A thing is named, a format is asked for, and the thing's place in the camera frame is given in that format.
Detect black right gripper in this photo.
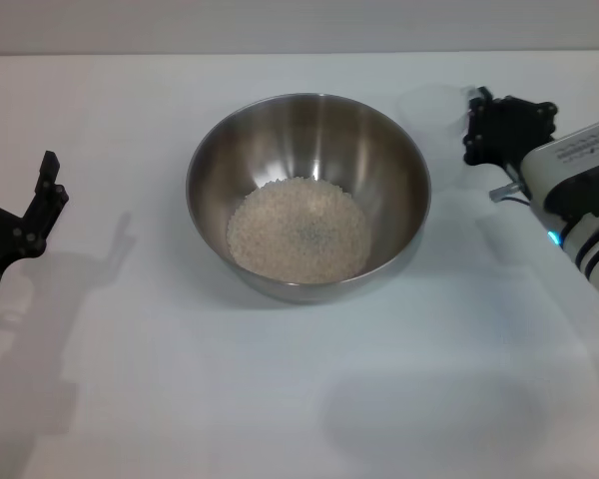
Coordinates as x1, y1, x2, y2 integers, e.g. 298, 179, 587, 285
461, 86, 561, 170

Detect clear plastic measuring cup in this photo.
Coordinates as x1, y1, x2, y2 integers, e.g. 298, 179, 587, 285
397, 83, 475, 139

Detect stainless steel mixing bowl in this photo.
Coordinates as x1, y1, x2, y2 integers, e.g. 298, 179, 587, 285
186, 91, 433, 306

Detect white rice grains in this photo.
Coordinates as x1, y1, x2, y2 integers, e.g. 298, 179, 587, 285
227, 176, 372, 286

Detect black cable with metal plug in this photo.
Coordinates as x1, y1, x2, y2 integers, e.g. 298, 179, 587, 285
488, 180, 536, 206

